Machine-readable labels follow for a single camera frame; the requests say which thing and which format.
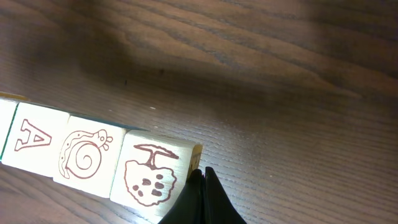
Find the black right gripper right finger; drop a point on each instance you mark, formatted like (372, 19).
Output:
(218, 209)

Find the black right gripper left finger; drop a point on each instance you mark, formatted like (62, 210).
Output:
(188, 207)

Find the wooden block yellow side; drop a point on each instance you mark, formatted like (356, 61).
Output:
(152, 171)

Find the wooden block red side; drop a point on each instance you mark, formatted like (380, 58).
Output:
(89, 154)

